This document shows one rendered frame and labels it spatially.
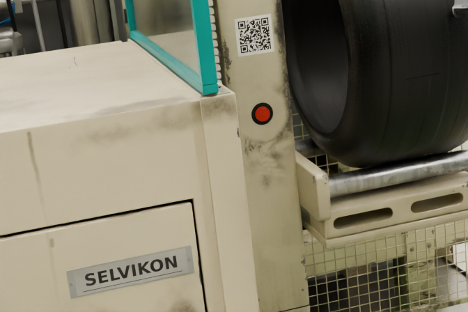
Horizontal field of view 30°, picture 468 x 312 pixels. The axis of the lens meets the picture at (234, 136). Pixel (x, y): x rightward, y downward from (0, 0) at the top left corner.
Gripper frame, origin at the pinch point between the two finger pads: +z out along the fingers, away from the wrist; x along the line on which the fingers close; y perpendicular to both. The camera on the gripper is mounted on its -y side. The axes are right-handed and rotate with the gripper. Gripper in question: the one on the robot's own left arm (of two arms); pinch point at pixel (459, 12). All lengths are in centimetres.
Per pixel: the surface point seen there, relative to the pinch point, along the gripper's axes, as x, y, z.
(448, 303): -29, -85, 71
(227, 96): 57, -3, -46
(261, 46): 31.9, -2.4, 21.2
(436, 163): -1.2, -31.2, 16.9
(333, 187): 21.9, -32.2, 16.7
